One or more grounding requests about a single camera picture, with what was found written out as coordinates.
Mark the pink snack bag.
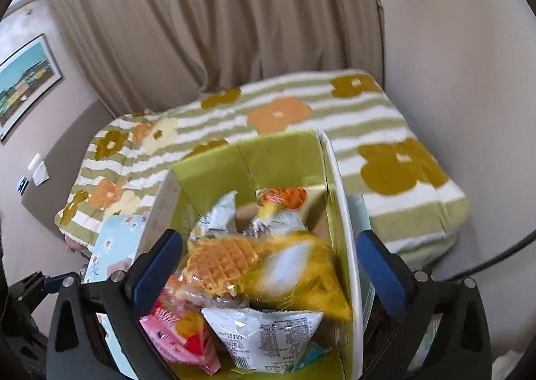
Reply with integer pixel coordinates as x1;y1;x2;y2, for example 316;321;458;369
139;290;221;375

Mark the floral striped blanket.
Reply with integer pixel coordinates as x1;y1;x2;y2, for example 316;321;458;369
55;70;471;266

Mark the waffle snack bag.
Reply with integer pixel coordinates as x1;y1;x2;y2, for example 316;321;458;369
181;232;352;321

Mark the daisy print light-blue cloth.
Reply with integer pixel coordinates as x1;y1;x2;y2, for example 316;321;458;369
82;193;445;380

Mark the grey headboard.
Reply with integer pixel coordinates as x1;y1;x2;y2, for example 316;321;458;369
22;102;114;240

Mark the white nutrition-label snack bag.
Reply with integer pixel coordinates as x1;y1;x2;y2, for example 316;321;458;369
202;307;323;374

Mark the yellow chip snack bag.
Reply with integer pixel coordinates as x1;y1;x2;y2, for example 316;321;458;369
257;187;310;221

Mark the green cardboard box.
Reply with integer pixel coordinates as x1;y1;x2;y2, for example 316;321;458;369
137;129;363;379

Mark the silver snack bag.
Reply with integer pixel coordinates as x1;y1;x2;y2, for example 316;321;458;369
189;190;237;242

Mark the framed landscape picture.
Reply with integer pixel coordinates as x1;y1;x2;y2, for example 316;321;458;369
1;34;63;141

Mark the beige curtain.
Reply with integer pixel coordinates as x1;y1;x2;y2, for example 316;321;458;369
46;0;384;115

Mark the blue wall socket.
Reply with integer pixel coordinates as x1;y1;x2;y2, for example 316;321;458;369
16;177;29;196

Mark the white wall switch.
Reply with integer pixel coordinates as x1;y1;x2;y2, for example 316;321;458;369
27;153;49;187

